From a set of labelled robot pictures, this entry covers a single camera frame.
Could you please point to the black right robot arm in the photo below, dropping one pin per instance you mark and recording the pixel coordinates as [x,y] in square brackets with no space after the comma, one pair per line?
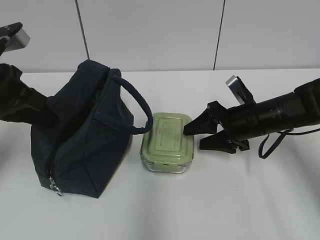
[281,115]

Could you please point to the green lidded glass container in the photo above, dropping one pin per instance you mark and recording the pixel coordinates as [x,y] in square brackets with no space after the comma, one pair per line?
[165,148]

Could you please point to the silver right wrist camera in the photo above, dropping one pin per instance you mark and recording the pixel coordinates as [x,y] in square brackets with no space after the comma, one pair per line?
[239,90]

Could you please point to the navy blue lunch bag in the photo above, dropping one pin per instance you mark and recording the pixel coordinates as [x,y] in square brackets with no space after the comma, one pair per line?
[98,113]

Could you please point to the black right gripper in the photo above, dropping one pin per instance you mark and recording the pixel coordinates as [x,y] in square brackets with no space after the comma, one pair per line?
[206,123]

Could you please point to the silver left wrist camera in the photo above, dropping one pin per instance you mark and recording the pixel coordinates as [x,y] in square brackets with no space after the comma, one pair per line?
[13,37]

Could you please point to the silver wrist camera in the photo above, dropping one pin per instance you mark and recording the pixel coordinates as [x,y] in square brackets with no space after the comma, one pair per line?
[13,37]
[239,90]

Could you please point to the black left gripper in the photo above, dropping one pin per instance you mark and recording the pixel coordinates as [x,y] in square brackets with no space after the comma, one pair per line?
[20,103]

